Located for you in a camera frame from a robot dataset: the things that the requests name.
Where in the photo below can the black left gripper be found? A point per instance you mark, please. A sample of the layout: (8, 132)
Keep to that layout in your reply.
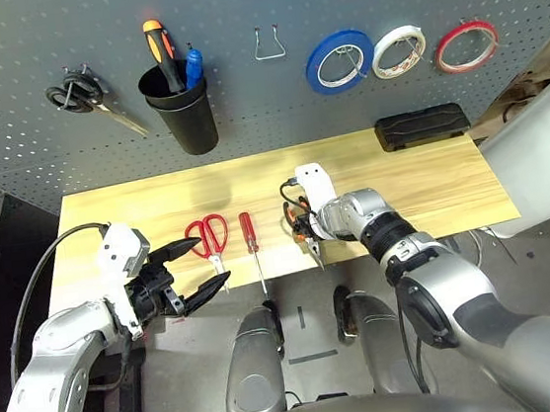
(153, 294)

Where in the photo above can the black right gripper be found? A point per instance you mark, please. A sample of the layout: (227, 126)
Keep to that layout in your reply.
(303, 226)

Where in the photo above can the orange black needle-nose pliers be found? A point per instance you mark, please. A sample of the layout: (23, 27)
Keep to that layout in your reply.
(316, 253)

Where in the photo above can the red tape roll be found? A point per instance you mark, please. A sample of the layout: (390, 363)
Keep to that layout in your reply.
(442, 60)

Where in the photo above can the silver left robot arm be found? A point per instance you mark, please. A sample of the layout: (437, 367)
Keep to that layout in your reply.
(63, 349)

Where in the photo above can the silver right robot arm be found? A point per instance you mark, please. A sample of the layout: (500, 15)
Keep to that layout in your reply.
(365, 210)

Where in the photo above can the grey metal pegboard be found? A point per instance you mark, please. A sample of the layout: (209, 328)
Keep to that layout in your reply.
(245, 120)

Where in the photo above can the short black floor tape strip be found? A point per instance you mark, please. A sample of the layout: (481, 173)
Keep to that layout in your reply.
(301, 318)

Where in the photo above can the silver left robot leg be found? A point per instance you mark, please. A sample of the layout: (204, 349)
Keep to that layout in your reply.
(251, 368)

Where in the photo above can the silver robot leg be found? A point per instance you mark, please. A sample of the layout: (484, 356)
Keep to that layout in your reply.
(380, 343)
(251, 368)

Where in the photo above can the long black floor tape strip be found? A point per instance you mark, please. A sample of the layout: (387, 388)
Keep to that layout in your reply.
(312, 357)

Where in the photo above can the silver right robot leg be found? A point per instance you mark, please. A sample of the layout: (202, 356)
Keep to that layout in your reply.
(380, 343)

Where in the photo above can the black table leg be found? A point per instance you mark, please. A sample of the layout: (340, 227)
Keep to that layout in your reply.
(131, 406)

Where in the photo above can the black plastic cup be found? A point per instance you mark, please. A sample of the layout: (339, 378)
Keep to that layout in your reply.
(191, 126)

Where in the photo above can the blue tape roll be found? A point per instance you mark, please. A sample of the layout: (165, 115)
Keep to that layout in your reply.
(313, 72)

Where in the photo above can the black plastic tool case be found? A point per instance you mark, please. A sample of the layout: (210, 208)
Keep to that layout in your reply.
(422, 127)

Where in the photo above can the white tape roll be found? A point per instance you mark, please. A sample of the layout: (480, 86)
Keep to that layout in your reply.
(378, 65)

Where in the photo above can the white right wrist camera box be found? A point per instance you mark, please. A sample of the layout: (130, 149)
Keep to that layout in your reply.
(317, 186)

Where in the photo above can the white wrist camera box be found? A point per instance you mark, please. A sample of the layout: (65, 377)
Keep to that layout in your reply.
(118, 248)
(317, 186)

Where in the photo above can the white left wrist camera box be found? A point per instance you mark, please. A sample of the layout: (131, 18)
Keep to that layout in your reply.
(118, 248)

